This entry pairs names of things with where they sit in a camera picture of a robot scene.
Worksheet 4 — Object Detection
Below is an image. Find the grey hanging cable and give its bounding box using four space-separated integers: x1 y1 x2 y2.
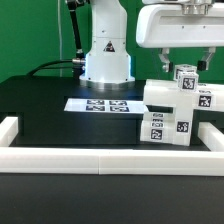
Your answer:
57 0 64 78

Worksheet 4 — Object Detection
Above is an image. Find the white tagged cube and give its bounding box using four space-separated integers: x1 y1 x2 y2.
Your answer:
173 64 197 80
178 72 199 92

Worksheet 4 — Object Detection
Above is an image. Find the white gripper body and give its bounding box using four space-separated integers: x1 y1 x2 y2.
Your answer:
136 3 224 48

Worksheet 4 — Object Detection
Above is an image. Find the white chair back frame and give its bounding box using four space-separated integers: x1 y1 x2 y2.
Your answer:
143 79 224 112

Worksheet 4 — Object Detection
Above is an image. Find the white chair seat part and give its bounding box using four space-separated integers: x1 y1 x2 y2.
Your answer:
172 107 193 146

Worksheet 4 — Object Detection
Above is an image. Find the white U-shaped fence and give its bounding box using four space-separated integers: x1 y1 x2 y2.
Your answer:
0 117 224 176

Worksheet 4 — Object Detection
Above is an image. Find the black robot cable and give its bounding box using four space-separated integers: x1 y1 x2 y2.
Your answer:
27 0 88 78

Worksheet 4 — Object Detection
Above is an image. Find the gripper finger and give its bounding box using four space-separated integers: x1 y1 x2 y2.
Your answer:
159 48 172 73
197 47 216 71

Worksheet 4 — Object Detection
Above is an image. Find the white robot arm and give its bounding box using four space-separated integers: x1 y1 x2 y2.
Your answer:
65 0 224 89

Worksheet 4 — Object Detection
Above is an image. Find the white tag sheet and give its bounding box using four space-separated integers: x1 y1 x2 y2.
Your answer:
64 98 148 114

